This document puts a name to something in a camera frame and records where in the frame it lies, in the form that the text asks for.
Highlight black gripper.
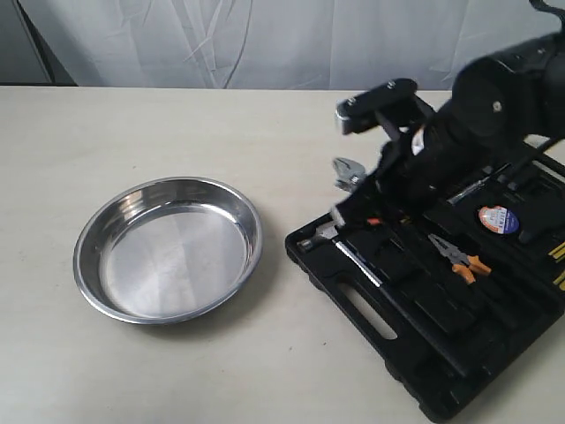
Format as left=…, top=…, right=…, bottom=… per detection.
left=330, top=127, right=455, bottom=227

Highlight adjustable steel wrench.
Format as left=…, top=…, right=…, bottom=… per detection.
left=332, top=157, right=366, bottom=193

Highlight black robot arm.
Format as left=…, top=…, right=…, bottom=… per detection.
left=330, top=33, right=564, bottom=227

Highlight black plastic tool case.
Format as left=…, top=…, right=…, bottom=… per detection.
left=285, top=144, right=564, bottom=422

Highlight orange handled pliers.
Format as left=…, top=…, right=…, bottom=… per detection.
left=428, top=234, right=492, bottom=285

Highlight round tape measure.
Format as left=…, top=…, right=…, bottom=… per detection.
left=477, top=206, right=520, bottom=235

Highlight steel claw hammer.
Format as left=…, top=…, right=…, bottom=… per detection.
left=297, top=221, right=383, bottom=288

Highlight white backdrop curtain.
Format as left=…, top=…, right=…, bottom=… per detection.
left=22, top=0, right=560, bottom=90

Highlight round steel tray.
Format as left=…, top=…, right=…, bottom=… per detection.
left=72, top=177, right=264, bottom=326

